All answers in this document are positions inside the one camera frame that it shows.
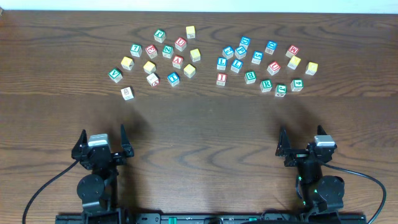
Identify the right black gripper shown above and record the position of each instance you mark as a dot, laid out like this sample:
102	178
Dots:
300	156

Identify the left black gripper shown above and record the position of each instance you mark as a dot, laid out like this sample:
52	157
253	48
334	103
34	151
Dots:
116	155

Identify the green R block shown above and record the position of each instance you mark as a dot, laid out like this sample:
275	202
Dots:
266	85

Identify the yellow C block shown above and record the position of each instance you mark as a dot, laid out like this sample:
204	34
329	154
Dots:
149	67

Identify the yellow O block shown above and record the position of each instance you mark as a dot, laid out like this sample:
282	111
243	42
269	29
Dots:
195	55

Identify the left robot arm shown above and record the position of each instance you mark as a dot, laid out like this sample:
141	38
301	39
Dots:
98	191

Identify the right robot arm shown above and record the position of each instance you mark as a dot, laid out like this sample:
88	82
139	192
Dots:
321	194

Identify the green J block right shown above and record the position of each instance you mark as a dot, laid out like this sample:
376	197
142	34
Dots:
280	90

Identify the green j block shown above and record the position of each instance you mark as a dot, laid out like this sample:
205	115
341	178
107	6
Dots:
159	35
280	90

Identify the green 4 block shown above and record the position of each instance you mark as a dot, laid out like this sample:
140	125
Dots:
296	85

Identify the plain picture block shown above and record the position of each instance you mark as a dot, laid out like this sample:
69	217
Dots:
127	93

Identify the yellow G block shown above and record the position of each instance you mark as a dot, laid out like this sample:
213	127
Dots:
311	68

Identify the green V block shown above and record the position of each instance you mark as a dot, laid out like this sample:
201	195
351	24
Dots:
116	75

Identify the red U block right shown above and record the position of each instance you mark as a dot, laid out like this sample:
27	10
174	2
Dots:
273	68

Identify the yellow K block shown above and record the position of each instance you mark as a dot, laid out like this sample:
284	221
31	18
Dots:
294	62

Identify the green B block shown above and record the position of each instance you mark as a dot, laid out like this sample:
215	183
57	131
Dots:
250	77

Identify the plain red-sided block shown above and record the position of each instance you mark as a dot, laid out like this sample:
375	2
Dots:
153	79

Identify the yellow block far left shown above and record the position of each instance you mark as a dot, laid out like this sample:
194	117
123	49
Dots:
127	63

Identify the red M block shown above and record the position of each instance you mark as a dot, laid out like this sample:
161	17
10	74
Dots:
292	51

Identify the blue 5 block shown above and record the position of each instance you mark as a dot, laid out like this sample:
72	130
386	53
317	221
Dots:
257	57

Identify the blue T block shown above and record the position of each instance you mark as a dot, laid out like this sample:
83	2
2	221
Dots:
173	79

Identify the blue D block right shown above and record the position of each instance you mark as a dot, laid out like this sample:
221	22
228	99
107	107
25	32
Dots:
270	47

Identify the blue d block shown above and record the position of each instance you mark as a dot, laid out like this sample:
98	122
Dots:
244	42
270	47

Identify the blue L block right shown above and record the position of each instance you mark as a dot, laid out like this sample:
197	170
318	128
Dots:
236	65

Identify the blue l block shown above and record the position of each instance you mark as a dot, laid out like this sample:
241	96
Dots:
221	63
236	65

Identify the red I block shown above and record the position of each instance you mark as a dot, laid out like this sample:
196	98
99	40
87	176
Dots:
221	79

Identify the green 7 block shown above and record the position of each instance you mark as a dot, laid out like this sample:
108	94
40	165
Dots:
136	50

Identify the blue P block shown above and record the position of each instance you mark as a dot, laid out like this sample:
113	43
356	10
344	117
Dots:
240	52

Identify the red E block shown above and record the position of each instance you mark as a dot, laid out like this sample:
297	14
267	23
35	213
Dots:
151	51

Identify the blue L block left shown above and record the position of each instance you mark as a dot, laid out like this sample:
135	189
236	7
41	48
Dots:
221	63

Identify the red A block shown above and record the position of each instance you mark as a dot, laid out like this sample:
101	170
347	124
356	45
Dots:
177	62

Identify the blue D block left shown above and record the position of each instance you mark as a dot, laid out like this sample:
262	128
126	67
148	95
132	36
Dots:
244	42

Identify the yellow S block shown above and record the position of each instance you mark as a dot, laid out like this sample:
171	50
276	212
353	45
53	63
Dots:
189	71

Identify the green Z block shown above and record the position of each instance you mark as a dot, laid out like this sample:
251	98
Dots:
167	51

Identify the blue 2 block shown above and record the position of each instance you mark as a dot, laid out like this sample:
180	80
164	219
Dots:
228	52

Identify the green J block left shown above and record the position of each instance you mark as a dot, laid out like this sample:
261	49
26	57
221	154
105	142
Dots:
159	35

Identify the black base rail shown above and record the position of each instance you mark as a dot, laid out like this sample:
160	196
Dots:
156	218

